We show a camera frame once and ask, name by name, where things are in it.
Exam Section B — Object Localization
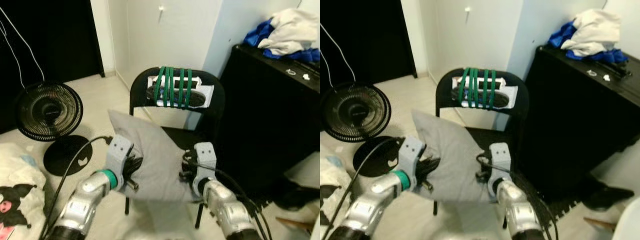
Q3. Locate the grey pillow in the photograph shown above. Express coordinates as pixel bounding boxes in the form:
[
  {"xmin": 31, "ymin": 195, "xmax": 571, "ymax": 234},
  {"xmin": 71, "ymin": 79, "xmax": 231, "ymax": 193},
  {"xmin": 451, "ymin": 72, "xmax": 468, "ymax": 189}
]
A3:
[
  {"xmin": 411, "ymin": 110, "xmax": 501, "ymax": 203},
  {"xmin": 107, "ymin": 110, "xmax": 206, "ymax": 203}
]

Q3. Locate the black metal chair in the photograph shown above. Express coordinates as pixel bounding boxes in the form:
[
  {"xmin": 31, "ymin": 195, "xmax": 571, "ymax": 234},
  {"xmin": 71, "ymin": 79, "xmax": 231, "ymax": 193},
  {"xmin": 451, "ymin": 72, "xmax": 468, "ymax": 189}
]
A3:
[
  {"xmin": 434, "ymin": 67, "xmax": 530, "ymax": 231},
  {"xmin": 125, "ymin": 67, "xmax": 226, "ymax": 231}
]

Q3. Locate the black oblong object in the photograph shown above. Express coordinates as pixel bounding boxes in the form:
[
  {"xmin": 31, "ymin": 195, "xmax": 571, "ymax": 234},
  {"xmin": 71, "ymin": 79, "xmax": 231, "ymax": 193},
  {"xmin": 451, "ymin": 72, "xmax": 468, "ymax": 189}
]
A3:
[
  {"xmin": 149, "ymin": 87, "xmax": 208, "ymax": 108},
  {"xmin": 452, "ymin": 87, "xmax": 511, "ymax": 108}
]

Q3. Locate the white flat package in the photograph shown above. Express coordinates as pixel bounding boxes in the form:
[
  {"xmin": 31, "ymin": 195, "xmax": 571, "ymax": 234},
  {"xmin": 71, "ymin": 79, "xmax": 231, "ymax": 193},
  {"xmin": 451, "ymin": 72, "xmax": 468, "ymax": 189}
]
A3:
[
  {"xmin": 451, "ymin": 76, "xmax": 518, "ymax": 108},
  {"xmin": 146, "ymin": 76, "xmax": 215, "ymax": 108}
]

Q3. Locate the black floor fan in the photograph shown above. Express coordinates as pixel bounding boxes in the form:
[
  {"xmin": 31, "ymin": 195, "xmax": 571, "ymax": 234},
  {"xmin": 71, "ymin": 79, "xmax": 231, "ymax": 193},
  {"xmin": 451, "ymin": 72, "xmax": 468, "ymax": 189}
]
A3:
[
  {"xmin": 320, "ymin": 82, "xmax": 406, "ymax": 178},
  {"xmin": 15, "ymin": 81, "xmax": 98, "ymax": 177}
]

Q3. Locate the black cabinet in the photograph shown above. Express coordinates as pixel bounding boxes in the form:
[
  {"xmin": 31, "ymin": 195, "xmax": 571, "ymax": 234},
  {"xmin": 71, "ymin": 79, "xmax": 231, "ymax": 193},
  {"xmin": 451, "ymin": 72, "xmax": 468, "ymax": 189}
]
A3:
[
  {"xmin": 517, "ymin": 44, "xmax": 640, "ymax": 201},
  {"xmin": 215, "ymin": 44, "xmax": 321, "ymax": 201}
]

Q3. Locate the black shoe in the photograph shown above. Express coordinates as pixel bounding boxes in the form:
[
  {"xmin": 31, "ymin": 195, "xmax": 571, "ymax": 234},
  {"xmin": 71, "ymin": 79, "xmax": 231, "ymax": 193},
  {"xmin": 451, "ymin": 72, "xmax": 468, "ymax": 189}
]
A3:
[
  {"xmin": 582, "ymin": 180, "xmax": 636, "ymax": 211},
  {"xmin": 272, "ymin": 177, "xmax": 321, "ymax": 211}
]

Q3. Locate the brown wooden piece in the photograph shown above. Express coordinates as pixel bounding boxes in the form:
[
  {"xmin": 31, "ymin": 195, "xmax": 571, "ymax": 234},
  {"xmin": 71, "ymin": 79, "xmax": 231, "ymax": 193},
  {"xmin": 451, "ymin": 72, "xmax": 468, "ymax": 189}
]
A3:
[
  {"xmin": 582, "ymin": 216, "xmax": 618, "ymax": 232},
  {"xmin": 275, "ymin": 216, "xmax": 313, "ymax": 233}
]

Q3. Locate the white door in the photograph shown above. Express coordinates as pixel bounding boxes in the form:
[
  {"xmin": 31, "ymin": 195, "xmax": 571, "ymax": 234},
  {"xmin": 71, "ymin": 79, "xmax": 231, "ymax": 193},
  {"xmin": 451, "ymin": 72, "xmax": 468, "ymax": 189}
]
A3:
[
  {"xmin": 430, "ymin": 0, "xmax": 523, "ymax": 101},
  {"xmin": 125, "ymin": 0, "xmax": 223, "ymax": 101}
]

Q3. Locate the white rounded object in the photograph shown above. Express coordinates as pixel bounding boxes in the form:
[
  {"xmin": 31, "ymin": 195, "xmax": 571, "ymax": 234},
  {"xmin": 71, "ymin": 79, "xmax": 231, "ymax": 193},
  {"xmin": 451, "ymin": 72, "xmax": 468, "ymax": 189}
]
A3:
[{"xmin": 611, "ymin": 195, "xmax": 640, "ymax": 240}]

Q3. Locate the blue cloth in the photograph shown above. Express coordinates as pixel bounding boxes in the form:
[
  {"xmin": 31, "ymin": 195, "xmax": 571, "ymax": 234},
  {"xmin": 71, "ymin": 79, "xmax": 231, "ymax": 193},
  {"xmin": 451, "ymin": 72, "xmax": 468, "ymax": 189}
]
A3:
[
  {"xmin": 244, "ymin": 19, "xmax": 321, "ymax": 63},
  {"xmin": 548, "ymin": 20, "xmax": 628, "ymax": 63}
]

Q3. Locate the white cloth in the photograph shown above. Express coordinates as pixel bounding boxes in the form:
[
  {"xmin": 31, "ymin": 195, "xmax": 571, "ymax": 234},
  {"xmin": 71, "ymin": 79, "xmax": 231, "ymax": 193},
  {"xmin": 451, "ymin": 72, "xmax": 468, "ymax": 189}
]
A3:
[
  {"xmin": 270, "ymin": 7, "xmax": 321, "ymax": 56},
  {"xmin": 561, "ymin": 7, "xmax": 621, "ymax": 57}
]

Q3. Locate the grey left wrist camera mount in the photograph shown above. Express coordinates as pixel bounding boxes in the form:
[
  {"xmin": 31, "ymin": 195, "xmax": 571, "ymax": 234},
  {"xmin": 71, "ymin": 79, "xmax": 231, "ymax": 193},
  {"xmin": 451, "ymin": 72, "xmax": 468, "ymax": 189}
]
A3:
[
  {"xmin": 105, "ymin": 135, "xmax": 135, "ymax": 176},
  {"xmin": 397, "ymin": 136, "xmax": 427, "ymax": 176}
]

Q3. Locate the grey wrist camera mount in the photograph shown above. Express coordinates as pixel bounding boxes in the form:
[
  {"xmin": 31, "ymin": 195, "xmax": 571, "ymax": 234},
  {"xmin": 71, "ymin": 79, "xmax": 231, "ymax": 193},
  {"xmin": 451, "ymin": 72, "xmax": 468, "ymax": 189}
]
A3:
[
  {"xmin": 192, "ymin": 142, "xmax": 217, "ymax": 183},
  {"xmin": 397, "ymin": 136, "xmax": 427, "ymax": 176},
  {"xmin": 105, "ymin": 135, "xmax": 135, "ymax": 176},
  {"xmin": 487, "ymin": 142, "xmax": 512, "ymax": 183}
]

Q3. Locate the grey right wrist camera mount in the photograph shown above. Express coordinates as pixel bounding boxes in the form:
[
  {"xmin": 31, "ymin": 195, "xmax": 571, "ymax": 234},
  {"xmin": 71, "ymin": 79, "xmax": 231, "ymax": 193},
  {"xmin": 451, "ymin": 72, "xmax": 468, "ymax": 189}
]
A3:
[
  {"xmin": 487, "ymin": 142, "xmax": 512, "ymax": 183},
  {"xmin": 192, "ymin": 142, "xmax": 217, "ymax": 183}
]

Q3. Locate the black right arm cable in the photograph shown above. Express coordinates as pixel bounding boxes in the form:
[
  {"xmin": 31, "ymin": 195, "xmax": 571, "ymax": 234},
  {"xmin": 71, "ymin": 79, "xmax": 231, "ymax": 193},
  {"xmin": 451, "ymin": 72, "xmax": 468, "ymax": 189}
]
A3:
[
  {"xmin": 479, "ymin": 157, "xmax": 560, "ymax": 240},
  {"xmin": 184, "ymin": 159, "xmax": 273, "ymax": 240}
]

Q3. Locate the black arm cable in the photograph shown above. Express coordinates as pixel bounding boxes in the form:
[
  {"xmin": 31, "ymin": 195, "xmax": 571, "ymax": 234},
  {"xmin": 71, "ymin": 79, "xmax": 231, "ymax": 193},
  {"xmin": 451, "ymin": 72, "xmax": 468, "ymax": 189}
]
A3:
[
  {"xmin": 479, "ymin": 157, "xmax": 560, "ymax": 240},
  {"xmin": 184, "ymin": 159, "xmax": 273, "ymax": 240},
  {"xmin": 42, "ymin": 135, "xmax": 113, "ymax": 238},
  {"xmin": 332, "ymin": 136, "xmax": 406, "ymax": 240}
]

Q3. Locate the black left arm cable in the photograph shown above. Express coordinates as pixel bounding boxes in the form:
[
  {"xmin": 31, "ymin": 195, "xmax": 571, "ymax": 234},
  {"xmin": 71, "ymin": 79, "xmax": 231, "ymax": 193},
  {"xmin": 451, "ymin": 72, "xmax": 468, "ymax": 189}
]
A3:
[
  {"xmin": 42, "ymin": 135, "xmax": 113, "ymax": 238},
  {"xmin": 332, "ymin": 136, "xmax": 406, "ymax": 240}
]

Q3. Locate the green cord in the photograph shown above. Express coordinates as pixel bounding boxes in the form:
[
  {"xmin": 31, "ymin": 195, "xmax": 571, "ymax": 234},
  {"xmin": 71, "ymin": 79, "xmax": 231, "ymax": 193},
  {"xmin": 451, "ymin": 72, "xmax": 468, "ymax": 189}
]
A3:
[
  {"xmin": 458, "ymin": 66, "xmax": 497, "ymax": 109},
  {"xmin": 153, "ymin": 66, "xmax": 193, "ymax": 109}
]

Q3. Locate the thin white cable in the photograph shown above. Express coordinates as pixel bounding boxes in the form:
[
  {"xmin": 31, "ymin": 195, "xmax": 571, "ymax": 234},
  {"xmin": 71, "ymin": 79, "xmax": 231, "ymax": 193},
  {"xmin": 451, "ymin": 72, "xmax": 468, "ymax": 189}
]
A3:
[
  {"xmin": 0, "ymin": 7, "xmax": 46, "ymax": 88},
  {"xmin": 320, "ymin": 22, "xmax": 357, "ymax": 83}
]

